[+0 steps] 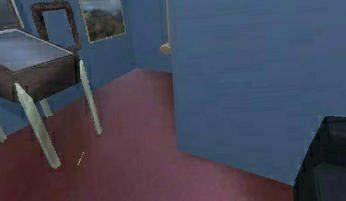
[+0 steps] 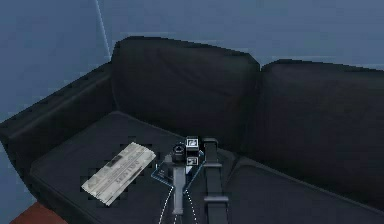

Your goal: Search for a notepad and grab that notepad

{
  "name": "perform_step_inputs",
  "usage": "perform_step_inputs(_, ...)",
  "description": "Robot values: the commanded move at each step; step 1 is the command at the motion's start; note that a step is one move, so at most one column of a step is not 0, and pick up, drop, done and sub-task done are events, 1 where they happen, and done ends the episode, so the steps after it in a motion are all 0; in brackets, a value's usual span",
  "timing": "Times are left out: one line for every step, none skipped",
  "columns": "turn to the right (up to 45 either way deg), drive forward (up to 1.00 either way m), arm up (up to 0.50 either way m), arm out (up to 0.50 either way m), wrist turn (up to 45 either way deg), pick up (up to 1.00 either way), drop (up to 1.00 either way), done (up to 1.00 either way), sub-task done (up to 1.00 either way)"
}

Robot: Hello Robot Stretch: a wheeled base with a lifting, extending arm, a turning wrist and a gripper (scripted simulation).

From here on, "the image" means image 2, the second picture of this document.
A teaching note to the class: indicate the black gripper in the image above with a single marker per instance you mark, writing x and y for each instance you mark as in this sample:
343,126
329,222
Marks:
178,154

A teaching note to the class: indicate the dark blue-edged notepad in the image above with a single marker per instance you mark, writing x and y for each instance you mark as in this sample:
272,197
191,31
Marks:
163,174

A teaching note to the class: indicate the grey folded newspaper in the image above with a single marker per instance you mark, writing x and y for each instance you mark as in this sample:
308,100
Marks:
120,173

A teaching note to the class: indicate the black sofa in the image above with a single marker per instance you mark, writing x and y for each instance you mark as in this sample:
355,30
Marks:
186,90

